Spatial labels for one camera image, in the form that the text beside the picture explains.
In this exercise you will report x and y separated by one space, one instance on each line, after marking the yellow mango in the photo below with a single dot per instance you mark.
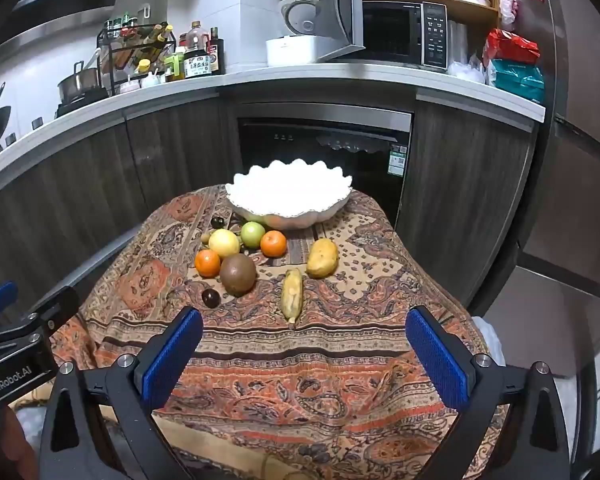
322 258

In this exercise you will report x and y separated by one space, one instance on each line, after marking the yellow cap bottle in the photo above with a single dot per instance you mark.
144 67

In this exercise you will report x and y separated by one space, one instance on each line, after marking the black built-in dishwasher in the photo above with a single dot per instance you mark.
285 160

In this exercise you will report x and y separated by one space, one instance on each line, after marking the steel cooking pot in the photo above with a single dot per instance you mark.
80 82

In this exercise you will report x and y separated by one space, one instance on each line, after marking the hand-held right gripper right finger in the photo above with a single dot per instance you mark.
437 360

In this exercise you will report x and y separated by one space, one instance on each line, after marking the white scalloped bowl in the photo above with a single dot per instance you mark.
287 192

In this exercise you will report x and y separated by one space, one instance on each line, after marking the red snack packet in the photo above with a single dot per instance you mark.
510 47

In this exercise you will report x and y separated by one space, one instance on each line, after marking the white rice cooker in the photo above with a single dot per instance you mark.
300 15

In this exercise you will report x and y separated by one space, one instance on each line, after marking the dark wood kitchen cabinet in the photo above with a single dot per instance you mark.
170 160

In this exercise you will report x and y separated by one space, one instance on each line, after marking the brown kiwi fruit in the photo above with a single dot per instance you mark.
237 274

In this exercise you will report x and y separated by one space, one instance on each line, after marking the teal snack packet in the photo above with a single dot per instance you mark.
517 80

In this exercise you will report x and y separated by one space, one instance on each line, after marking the patterned paisley tablecloth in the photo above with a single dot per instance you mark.
290 375

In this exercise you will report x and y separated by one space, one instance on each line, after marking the white box appliance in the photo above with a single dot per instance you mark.
300 51

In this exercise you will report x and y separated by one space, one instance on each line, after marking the spotted yellow banana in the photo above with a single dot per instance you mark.
292 295

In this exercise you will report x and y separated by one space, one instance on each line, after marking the green apple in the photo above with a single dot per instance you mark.
252 234

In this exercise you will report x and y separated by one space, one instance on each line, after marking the green plastic container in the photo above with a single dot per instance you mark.
175 67

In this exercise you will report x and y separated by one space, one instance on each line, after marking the large soy sauce bottle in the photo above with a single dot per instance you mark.
197 55

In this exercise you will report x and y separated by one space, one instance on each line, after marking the white plastic bag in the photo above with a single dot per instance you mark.
465 71

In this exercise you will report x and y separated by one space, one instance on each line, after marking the black microwave oven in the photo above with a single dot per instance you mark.
395 35

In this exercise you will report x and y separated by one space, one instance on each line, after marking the pale yellow round fruit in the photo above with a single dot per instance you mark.
224 243

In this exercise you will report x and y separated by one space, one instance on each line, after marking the orange mandarin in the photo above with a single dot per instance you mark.
208 263
273 243

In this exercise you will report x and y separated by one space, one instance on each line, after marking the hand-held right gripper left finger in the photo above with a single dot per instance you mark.
172 355

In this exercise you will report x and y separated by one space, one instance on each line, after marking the black spice rack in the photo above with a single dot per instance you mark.
130 50

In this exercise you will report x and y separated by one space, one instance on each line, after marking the dark purple plum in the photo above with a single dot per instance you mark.
216 221
211 297

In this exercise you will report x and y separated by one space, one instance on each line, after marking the black range hood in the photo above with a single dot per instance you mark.
70 5

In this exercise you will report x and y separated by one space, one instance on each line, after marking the dark glass bottle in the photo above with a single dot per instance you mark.
217 52

